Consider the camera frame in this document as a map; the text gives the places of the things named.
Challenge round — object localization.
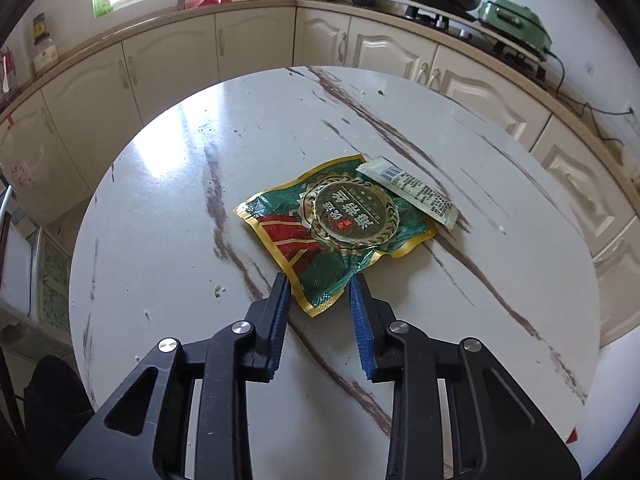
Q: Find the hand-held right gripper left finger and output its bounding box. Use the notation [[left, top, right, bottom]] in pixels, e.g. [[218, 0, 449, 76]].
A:
[[55, 271, 292, 480]]

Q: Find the black gas stove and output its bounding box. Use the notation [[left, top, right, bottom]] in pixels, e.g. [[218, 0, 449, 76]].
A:
[[402, 2, 546, 81]]

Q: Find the green foil packet gold edge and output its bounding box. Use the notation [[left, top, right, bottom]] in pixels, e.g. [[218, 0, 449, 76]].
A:
[[234, 154, 438, 318]]

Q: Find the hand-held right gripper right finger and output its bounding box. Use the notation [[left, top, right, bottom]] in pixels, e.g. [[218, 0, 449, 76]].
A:
[[349, 275, 582, 480]]

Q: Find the jar with yellow label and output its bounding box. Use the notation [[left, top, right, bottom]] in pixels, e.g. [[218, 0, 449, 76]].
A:
[[31, 12, 53, 43]]

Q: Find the round white marble table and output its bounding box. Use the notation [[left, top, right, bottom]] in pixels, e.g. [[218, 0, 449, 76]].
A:
[[0, 0, 640, 346]]

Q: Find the wire utensil rack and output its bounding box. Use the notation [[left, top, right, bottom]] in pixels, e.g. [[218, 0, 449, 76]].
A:
[[0, 47, 21, 106]]

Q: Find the white cupboard green patterned glass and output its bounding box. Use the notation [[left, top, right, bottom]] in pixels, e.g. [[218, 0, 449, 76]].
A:
[[0, 185, 73, 346]]

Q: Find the white lidded jar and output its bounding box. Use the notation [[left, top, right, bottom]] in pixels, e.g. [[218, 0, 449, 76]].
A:
[[31, 37, 58, 77]]

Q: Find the black power cable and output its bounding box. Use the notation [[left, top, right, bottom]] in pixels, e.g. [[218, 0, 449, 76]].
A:
[[547, 50, 633, 141]]

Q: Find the green electric cooker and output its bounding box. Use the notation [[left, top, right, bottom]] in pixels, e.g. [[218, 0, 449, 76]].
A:
[[475, 0, 553, 56]]

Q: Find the cream sachet black print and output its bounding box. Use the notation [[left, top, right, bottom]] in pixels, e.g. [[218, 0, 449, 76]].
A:
[[356, 156, 458, 231]]

